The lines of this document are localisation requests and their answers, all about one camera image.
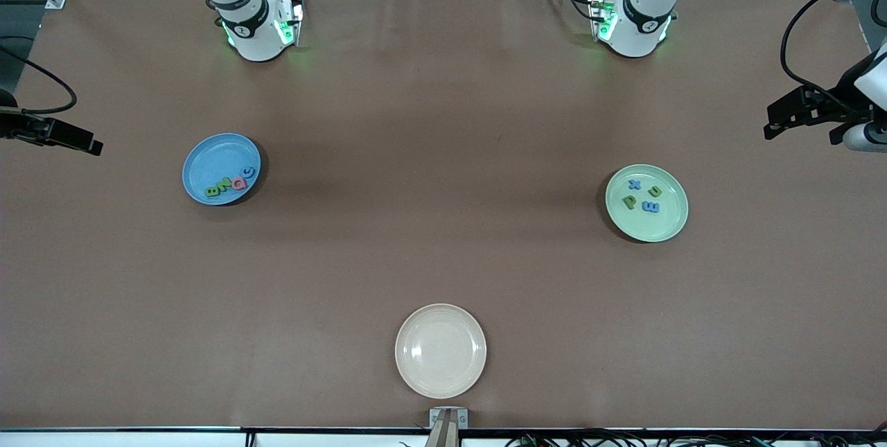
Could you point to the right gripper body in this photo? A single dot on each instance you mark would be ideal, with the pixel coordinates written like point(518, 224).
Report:
point(21, 125)

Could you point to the brown table mat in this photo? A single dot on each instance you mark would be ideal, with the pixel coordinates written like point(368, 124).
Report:
point(443, 267)

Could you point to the green letter N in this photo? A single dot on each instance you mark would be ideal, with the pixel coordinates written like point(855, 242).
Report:
point(223, 186)

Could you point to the beige plate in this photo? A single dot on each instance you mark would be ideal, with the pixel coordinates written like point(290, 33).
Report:
point(441, 351)

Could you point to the green plate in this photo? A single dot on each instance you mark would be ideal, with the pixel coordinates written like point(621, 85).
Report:
point(665, 225)

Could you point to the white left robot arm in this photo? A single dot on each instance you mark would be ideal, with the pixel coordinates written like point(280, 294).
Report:
point(634, 31)

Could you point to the red letter Q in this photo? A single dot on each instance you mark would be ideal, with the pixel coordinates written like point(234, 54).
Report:
point(238, 183)

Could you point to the blue plate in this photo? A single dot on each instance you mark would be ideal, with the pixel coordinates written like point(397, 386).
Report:
point(211, 156)

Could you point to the blue letter m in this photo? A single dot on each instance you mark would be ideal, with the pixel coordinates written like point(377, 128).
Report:
point(651, 207)

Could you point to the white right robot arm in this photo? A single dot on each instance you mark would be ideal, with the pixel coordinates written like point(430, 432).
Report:
point(253, 34)

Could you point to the green letter p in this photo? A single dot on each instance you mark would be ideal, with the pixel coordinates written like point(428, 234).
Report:
point(629, 202)

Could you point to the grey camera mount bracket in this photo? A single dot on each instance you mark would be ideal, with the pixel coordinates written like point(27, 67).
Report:
point(448, 426)

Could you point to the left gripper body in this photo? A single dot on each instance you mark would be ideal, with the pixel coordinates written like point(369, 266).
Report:
point(826, 107)

